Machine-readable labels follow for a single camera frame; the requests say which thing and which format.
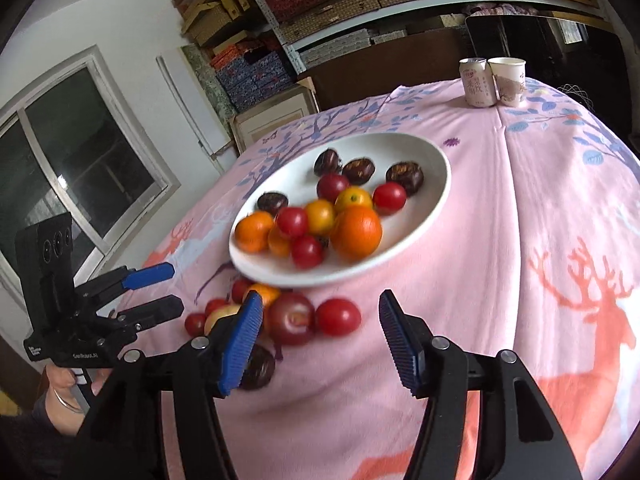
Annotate white oval plate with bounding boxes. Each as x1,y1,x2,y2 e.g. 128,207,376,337
229,132,451,288

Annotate red cherry tomato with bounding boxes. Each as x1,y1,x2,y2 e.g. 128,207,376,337
316,298,361,337
230,278,253,304
183,313,207,338

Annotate window with white frame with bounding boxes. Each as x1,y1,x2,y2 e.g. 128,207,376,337
1,46,180,301

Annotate pink deer tablecloth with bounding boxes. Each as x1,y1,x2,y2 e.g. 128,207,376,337
124,80,639,479

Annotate white shelving unit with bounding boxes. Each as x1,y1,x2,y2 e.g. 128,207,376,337
255,0,604,74

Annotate yellow-green small fruit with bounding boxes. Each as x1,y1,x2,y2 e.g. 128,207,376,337
203,304,240,336

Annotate large orange on plate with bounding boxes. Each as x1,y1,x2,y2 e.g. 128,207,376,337
329,206,383,262

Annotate large red plum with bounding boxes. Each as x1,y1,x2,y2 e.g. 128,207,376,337
264,292,316,346

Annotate dark brown board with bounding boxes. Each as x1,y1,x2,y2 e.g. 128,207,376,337
300,27,474,110

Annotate pink drink can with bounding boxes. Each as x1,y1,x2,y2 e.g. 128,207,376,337
459,58,498,108

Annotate white paper cup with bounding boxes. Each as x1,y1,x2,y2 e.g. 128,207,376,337
488,58,526,107

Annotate person's left hand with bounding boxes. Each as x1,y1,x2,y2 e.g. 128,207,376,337
44,363,85,437

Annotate dark passion fruit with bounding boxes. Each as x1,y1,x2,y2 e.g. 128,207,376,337
240,344,276,391

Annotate framed panel leaning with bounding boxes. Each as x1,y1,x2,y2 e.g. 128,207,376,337
230,77,319,154

